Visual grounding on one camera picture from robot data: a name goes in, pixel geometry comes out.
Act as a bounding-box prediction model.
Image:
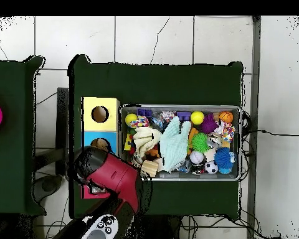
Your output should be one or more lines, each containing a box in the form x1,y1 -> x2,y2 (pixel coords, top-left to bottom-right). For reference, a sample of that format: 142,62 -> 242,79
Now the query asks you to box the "orange toy basketball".
218,110 -> 234,124

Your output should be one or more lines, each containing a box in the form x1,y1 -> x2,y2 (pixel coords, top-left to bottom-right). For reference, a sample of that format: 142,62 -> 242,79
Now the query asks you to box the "yellow ball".
125,113 -> 138,126
190,110 -> 206,125

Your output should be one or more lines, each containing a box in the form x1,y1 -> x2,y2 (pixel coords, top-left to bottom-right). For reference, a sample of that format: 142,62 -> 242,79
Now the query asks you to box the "toy soccer ball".
204,161 -> 219,175

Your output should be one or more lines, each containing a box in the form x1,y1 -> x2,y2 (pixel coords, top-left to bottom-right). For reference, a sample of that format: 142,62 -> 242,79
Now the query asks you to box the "blue spiky puffer toy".
213,146 -> 236,175

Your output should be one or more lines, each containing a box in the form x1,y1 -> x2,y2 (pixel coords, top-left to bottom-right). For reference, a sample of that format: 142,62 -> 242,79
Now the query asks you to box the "white toy baseball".
189,150 -> 205,165

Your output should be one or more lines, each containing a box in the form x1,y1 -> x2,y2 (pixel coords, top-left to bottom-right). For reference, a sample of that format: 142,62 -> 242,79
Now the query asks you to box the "striped wooden block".
141,159 -> 159,178

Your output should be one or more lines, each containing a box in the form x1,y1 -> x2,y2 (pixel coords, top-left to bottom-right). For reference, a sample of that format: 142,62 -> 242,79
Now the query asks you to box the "purple spiky ball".
199,113 -> 219,135

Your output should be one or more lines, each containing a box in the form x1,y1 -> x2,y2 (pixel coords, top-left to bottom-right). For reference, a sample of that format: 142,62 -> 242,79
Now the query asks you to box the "mint green cloth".
159,115 -> 192,174

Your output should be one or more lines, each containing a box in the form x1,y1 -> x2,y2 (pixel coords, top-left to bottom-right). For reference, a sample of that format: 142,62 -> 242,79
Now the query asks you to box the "wooden box with three holes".
80,96 -> 121,199

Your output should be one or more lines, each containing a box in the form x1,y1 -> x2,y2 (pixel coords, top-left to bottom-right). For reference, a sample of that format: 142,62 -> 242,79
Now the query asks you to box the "clear mesh bin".
118,104 -> 242,182

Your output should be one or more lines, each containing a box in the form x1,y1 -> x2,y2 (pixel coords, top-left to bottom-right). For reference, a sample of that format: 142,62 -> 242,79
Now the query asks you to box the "green spiky puffer toy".
191,132 -> 211,153

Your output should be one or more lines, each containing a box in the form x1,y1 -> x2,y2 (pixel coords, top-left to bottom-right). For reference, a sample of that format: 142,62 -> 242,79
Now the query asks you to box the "cream cloth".
132,126 -> 162,158

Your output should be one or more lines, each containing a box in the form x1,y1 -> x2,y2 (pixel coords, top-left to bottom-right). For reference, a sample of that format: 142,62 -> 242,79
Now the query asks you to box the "polka dot cloth toy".
129,115 -> 150,129
214,120 -> 237,144

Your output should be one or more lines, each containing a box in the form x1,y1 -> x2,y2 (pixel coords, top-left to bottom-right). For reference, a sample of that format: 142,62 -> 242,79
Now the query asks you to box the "dark green table cloth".
0,55 -> 47,216
68,54 -> 245,220

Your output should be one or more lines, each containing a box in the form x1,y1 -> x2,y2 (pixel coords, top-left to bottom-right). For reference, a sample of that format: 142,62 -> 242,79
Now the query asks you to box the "black power cable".
241,129 -> 299,137

